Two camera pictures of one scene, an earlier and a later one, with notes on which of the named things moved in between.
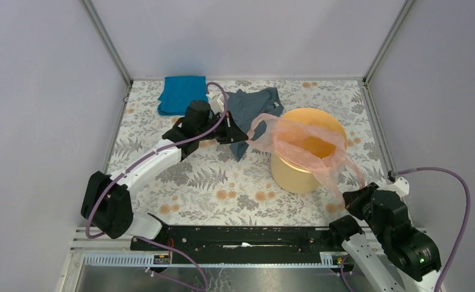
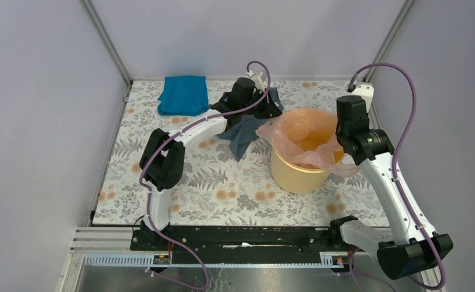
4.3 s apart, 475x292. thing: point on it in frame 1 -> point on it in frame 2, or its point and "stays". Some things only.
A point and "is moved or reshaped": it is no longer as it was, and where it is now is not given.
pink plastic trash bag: x=322 y=151 is moved or reshaped
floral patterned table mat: x=213 y=188 stays
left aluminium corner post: x=106 y=39 stays
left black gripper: x=232 y=132 -> x=268 y=109
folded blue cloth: x=179 y=92 stays
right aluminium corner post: x=408 y=4 stays
